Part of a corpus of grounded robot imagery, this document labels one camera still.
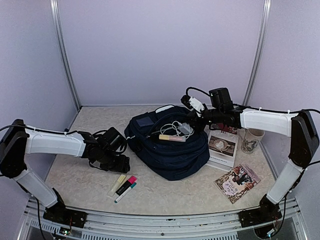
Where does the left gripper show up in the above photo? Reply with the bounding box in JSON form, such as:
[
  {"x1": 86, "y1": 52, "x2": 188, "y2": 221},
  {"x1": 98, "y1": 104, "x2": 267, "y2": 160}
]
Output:
[{"x1": 98, "y1": 149, "x2": 130, "y2": 173}]

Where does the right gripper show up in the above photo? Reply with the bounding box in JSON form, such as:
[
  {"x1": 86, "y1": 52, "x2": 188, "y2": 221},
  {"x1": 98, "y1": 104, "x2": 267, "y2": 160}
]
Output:
[{"x1": 183, "y1": 107, "x2": 224, "y2": 132}]

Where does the pink black highlighter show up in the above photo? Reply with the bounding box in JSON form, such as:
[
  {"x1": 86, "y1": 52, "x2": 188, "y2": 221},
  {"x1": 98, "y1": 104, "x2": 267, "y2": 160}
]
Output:
[{"x1": 115, "y1": 175, "x2": 137, "y2": 196}]

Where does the white charger with cable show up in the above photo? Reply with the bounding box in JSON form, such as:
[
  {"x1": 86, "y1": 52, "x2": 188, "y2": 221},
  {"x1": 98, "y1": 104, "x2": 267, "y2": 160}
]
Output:
[{"x1": 160, "y1": 121, "x2": 195, "y2": 139}]

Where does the orange pastel highlighter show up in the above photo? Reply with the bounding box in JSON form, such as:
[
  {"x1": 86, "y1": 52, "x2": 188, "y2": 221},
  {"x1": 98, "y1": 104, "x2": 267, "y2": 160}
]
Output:
[{"x1": 158, "y1": 134, "x2": 186, "y2": 143}]

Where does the navy blue backpack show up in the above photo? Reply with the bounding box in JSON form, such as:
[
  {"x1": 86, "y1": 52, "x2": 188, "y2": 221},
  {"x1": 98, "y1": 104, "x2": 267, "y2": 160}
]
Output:
[{"x1": 124, "y1": 105, "x2": 210, "y2": 181}]

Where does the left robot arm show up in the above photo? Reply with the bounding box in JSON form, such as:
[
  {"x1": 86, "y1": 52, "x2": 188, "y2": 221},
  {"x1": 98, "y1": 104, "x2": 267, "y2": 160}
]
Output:
[{"x1": 0, "y1": 119, "x2": 130, "y2": 228}]

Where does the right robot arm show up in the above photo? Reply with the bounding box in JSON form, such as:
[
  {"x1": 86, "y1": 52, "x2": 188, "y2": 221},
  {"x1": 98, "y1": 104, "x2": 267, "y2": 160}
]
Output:
[{"x1": 181, "y1": 87, "x2": 320, "y2": 228}]

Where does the red patterned plate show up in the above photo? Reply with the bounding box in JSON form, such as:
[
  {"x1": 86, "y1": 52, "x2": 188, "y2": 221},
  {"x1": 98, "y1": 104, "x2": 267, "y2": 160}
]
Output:
[{"x1": 217, "y1": 123, "x2": 238, "y2": 135}]

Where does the coffee cover white book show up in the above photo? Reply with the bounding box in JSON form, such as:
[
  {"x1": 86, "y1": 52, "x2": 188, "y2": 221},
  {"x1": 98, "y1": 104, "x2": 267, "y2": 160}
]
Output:
[{"x1": 207, "y1": 130, "x2": 239, "y2": 172}]

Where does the white patterned mug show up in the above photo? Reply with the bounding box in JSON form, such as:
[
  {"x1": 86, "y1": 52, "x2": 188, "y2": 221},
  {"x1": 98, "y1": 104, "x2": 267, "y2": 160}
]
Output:
[{"x1": 241, "y1": 128, "x2": 265, "y2": 154}]

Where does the yellow highlighter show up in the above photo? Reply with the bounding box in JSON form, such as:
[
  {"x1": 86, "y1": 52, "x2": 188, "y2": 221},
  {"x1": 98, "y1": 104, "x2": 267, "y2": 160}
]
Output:
[{"x1": 107, "y1": 174, "x2": 127, "y2": 197}]

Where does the teal white marker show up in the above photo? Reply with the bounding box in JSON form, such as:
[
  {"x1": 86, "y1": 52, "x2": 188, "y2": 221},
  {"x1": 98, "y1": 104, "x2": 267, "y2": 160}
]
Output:
[{"x1": 114, "y1": 182, "x2": 137, "y2": 204}]

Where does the illustrated floral cover book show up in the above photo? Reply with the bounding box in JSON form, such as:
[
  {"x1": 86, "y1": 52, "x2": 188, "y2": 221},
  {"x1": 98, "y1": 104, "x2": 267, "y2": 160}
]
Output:
[{"x1": 214, "y1": 164, "x2": 261, "y2": 204}]

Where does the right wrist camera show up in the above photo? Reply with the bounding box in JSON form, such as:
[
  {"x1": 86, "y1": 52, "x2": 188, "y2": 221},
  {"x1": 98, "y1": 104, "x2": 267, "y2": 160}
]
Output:
[{"x1": 180, "y1": 95, "x2": 205, "y2": 117}]

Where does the right aluminium frame post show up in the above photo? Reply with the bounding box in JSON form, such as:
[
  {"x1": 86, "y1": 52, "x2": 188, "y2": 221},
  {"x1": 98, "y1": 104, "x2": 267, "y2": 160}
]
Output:
[{"x1": 242, "y1": 0, "x2": 272, "y2": 105}]

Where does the aluminium frame post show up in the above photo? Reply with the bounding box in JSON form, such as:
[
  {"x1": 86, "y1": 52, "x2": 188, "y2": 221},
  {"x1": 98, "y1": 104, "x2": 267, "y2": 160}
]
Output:
[
  {"x1": 50, "y1": 0, "x2": 82, "y2": 112},
  {"x1": 242, "y1": 0, "x2": 272, "y2": 105}
]

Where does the front aluminium rail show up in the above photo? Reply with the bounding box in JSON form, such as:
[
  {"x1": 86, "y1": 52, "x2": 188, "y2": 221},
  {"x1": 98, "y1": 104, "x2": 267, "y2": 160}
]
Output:
[{"x1": 14, "y1": 198, "x2": 311, "y2": 240}]

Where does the left aluminium frame post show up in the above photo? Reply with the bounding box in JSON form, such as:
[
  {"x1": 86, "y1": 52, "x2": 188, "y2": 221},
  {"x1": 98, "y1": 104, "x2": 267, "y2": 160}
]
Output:
[{"x1": 50, "y1": 0, "x2": 82, "y2": 112}]

